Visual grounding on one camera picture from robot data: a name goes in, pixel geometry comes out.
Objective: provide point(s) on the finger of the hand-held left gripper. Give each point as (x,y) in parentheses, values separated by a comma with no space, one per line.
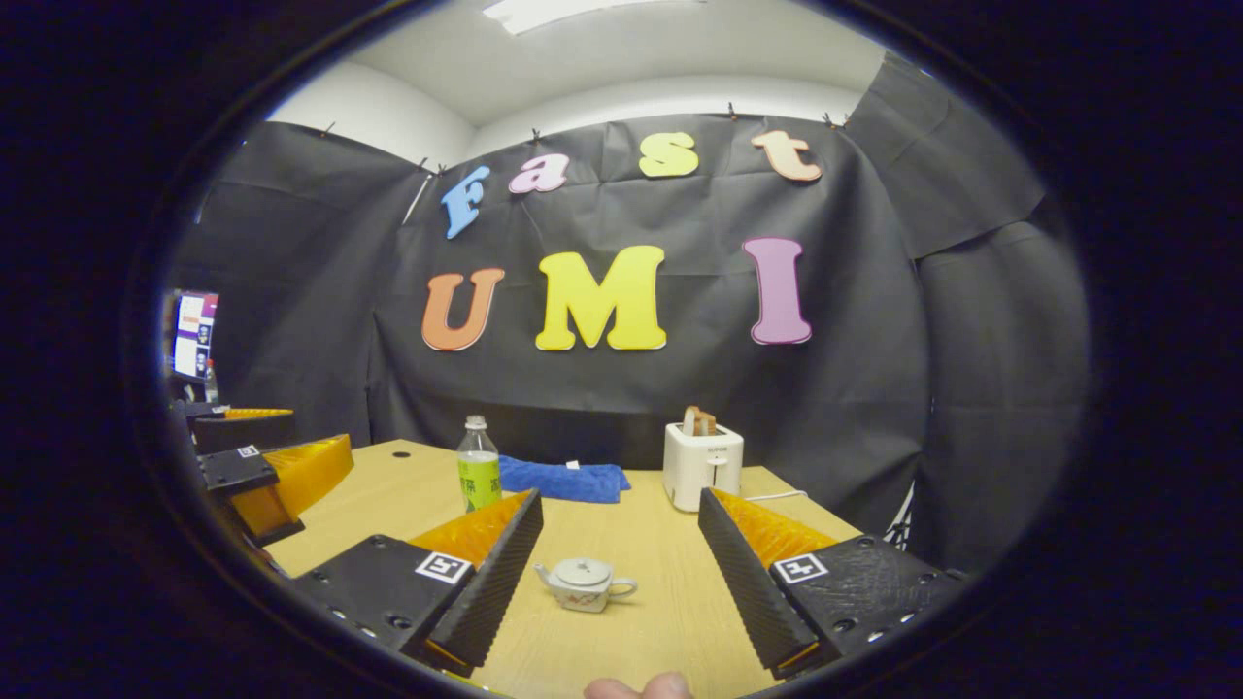
(243,434)
(233,471)

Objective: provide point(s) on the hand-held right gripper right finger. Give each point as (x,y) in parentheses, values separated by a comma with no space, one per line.
(748,592)

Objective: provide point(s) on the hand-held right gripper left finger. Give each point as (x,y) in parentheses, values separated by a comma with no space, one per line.
(495,582)

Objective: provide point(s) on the white ceramic teacup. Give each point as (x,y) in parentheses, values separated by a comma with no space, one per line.
(585,597)

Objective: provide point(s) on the clear green label water bottle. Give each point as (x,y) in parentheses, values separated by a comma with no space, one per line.
(479,481)

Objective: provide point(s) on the small slim bottle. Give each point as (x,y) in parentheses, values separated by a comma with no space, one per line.
(211,383)

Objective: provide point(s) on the computer monitor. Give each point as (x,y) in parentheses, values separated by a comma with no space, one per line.
(194,330)

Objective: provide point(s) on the blue folded towel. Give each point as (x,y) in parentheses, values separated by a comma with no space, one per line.
(568,481)

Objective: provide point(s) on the white toaster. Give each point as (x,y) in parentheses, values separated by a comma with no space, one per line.
(701,471)

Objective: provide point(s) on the toasted bread slice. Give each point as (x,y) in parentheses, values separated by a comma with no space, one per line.
(690,421)
(707,424)

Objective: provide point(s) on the black backdrop cloth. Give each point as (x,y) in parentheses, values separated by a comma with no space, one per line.
(680,398)

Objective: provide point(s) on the ceiling light panel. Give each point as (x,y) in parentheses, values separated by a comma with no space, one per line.
(554,12)

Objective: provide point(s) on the white lattice frame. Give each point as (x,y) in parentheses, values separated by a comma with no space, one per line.
(896,524)

